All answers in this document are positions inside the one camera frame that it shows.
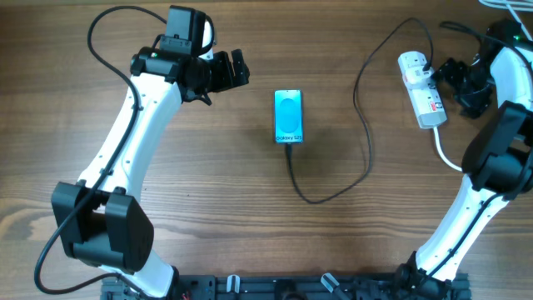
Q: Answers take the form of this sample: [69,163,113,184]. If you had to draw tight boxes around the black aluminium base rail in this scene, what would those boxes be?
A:
[100,273,472,300]

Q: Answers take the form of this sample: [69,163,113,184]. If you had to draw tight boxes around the white power strip cord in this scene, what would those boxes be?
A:
[432,0,533,173]

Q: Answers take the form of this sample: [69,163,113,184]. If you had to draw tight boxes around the white charger plug adapter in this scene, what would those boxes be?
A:
[402,66,434,89]

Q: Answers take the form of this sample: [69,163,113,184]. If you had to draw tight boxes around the black charging cable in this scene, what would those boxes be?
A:
[284,17,435,206]

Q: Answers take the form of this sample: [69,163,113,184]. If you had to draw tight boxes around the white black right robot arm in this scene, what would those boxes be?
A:
[390,19,532,299]

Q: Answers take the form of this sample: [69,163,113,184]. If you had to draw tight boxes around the cyan screen smartphone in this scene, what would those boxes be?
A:
[274,89,304,144]

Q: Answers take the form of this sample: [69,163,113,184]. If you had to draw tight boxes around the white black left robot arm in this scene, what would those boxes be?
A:
[51,6,250,299]

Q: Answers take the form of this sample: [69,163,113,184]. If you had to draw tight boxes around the white power strip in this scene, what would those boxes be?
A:
[398,51,447,129]

